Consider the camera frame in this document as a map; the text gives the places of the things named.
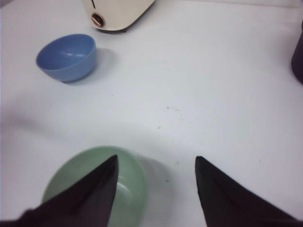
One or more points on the blue bowl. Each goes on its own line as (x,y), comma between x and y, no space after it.
(68,58)

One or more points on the green bowl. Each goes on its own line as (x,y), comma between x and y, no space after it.
(131,191)

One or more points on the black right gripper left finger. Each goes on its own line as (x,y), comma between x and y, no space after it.
(87,203)

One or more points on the cream white toaster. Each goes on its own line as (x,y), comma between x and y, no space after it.
(115,15)

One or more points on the dark blue saucepan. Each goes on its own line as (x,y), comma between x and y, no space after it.
(297,60)

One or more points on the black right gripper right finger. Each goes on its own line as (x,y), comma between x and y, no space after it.
(226,203)

